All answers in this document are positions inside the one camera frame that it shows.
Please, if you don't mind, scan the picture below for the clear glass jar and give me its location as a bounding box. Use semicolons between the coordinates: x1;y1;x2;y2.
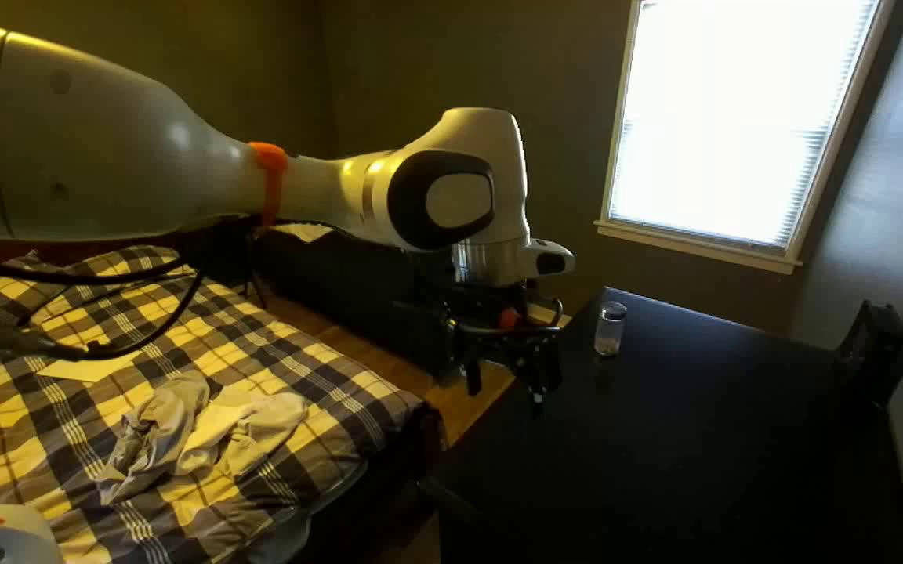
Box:
592;298;629;359

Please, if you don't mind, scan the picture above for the white crumpled garment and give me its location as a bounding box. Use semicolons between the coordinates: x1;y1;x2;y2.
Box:
102;370;309;507

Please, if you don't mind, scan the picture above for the black wooden dresser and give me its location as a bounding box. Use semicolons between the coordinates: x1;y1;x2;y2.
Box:
426;284;903;564

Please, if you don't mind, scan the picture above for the orange strap on arm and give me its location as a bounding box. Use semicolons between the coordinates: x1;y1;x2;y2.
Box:
246;138;293;226

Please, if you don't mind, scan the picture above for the white pillow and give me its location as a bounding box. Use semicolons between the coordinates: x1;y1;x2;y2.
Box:
276;219;337;247

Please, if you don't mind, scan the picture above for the plaid yellow black bed cover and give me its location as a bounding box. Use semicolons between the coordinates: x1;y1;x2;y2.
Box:
0;241;434;564

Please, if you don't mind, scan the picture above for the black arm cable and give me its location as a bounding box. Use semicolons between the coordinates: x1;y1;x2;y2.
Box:
0;247;209;365

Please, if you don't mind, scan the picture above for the bright window with white frame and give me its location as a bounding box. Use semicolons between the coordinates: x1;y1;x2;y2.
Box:
592;0;900;280

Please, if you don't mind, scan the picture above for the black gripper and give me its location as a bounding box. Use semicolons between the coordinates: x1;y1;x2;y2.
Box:
438;280;570;415

